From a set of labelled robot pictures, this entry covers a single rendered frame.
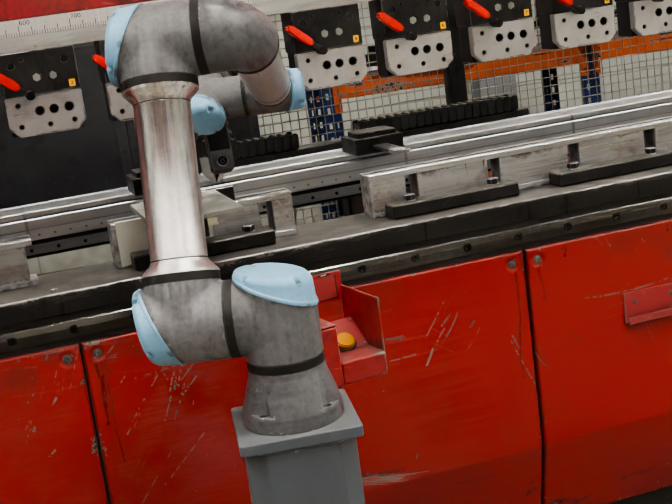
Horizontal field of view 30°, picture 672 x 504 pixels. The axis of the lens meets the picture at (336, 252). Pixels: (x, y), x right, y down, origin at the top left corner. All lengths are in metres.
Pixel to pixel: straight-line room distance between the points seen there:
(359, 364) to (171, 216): 0.65
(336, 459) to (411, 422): 0.93
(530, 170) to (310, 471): 1.25
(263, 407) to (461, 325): 0.98
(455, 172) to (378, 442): 0.62
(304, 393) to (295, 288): 0.15
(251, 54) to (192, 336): 0.43
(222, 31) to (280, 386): 0.52
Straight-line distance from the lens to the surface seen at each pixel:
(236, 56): 1.88
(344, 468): 1.85
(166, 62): 1.86
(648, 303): 2.94
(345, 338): 2.41
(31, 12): 2.56
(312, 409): 1.82
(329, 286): 2.47
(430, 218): 2.68
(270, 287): 1.78
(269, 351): 1.80
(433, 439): 2.79
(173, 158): 1.85
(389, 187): 2.75
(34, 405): 2.56
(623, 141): 2.99
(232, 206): 2.42
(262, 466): 1.83
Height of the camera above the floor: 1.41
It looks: 13 degrees down
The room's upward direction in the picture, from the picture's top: 8 degrees counter-clockwise
